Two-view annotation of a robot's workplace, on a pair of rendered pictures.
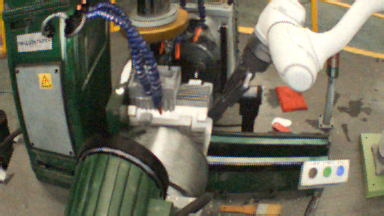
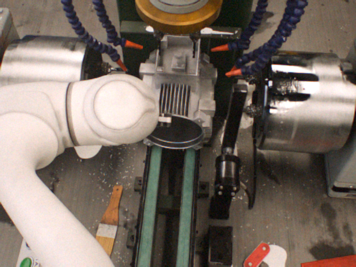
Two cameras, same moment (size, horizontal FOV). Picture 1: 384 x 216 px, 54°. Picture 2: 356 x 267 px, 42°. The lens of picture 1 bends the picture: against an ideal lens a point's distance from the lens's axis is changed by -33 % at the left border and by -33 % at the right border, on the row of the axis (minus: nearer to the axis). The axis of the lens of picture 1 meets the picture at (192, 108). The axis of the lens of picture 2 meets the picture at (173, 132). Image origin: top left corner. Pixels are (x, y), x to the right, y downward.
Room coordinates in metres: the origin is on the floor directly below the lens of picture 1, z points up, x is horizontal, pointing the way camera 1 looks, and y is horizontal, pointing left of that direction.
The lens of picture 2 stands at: (1.11, -0.64, 1.98)
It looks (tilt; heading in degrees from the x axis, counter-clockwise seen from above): 58 degrees down; 86
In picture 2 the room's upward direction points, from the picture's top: straight up
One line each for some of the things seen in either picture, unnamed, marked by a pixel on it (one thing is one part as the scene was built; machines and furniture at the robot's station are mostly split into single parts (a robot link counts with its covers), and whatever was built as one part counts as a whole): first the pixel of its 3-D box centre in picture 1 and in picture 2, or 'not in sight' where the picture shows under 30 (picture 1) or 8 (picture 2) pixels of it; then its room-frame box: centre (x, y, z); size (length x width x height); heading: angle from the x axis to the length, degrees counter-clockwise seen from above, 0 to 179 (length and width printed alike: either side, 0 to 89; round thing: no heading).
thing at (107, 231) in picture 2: (252, 209); (109, 220); (0.97, -0.18, 0.80); 0.21 x 0.05 x 0.01; 77
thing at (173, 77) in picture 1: (154, 87); (178, 64); (1.16, 0.09, 1.11); 0.12 x 0.11 x 0.07; 81
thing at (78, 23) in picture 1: (61, 25); not in sight; (0.96, 0.32, 1.46); 0.18 x 0.11 x 0.13; 82
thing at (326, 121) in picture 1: (331, 78); not in sight; (1.38, -0.52, 1.01); 0.08 x 0.08 x 0.42; 82
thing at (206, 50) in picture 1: (188, 47); (309, 102); (1.49, 0.01, 1.04); 0.41 x 0.25 x 0.25; 172
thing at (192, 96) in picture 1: (171, 118); (176, 99); (1.16, 0.05, 1.02); 0.20 x 0.19 x 0.19; 81
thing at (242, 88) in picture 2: (224, 60); (232, 123); (1.27, -0.09, 1.12); 0.04 x 0.03 x 0.26; 82
